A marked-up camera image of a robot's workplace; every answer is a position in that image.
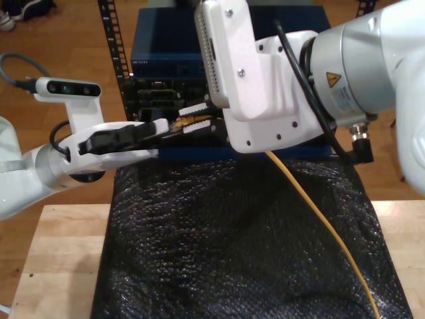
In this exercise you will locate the blue base box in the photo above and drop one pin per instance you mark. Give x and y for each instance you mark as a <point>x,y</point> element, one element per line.
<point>199,153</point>

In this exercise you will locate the black rack server unit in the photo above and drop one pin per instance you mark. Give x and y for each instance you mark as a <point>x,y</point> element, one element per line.
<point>159,93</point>

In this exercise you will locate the dark shoe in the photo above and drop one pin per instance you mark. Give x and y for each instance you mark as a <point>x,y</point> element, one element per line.
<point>33,8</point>

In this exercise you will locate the black rack shelf tray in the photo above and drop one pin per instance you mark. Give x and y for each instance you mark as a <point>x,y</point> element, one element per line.
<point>142,114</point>

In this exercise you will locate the black metal equipment rack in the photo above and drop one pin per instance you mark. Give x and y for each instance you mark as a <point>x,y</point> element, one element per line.
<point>113,40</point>

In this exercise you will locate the black bubble wrap mat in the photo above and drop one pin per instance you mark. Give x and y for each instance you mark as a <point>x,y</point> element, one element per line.
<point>232,249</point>

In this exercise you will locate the white sneaker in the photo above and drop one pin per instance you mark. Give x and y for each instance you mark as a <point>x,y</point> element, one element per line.
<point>6,21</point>

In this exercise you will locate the blue network switch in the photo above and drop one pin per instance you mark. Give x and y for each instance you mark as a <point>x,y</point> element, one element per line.
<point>159,33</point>

